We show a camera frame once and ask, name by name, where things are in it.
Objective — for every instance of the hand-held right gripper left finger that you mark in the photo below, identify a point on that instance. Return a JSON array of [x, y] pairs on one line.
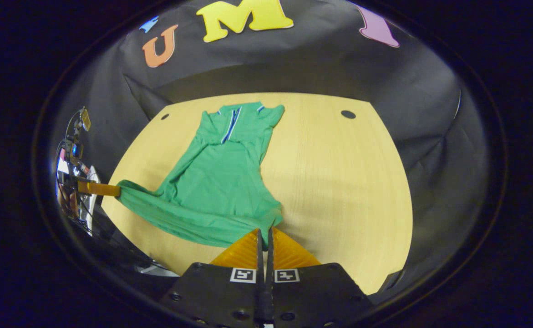
[[220, 296]]

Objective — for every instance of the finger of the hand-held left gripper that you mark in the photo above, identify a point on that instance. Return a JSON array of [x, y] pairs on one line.
[[100, 188]]

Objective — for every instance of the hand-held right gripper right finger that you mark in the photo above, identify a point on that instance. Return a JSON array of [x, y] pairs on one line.
[[314, 296]]

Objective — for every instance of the green T-shirt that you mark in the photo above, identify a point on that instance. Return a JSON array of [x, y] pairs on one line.
[[220, 177]]

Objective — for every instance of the white and red background object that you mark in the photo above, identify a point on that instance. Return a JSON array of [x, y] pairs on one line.
[[92, 175]]

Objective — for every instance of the black backdrop cloth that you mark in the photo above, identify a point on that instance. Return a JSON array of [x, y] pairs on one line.
[[321, 64]]

